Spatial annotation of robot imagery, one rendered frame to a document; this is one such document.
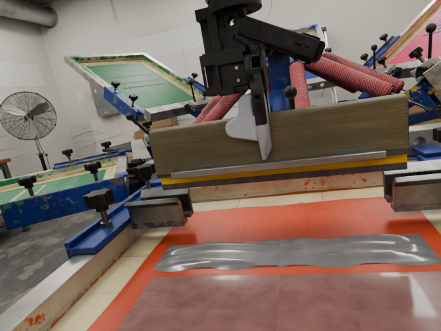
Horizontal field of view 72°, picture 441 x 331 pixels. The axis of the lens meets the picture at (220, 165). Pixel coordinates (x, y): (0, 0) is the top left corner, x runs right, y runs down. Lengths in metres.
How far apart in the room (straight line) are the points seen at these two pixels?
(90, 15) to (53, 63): 1.05
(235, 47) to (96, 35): 5.13
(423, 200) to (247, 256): 0.25
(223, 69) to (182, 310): 0.30
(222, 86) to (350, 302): 0.29
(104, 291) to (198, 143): 0.24
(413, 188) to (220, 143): 0.27
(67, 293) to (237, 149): 0.29
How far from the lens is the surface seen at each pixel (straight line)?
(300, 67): 1.10
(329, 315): 0.34
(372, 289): 0.38
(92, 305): 0.44
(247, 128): 0.42
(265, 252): 0.44
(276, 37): 0.42
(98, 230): 0.54
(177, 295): 0.40
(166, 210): 0.52
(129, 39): 5.23
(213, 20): 0.44
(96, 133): 5.67
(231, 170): 0.43
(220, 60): 0.41
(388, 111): 0.44
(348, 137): 0.43
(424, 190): 0.49
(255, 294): 0.37
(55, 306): 0.44
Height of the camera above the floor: 1.18
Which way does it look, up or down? 13 degrees down
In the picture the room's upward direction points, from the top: 10 degrees counter-clockwise
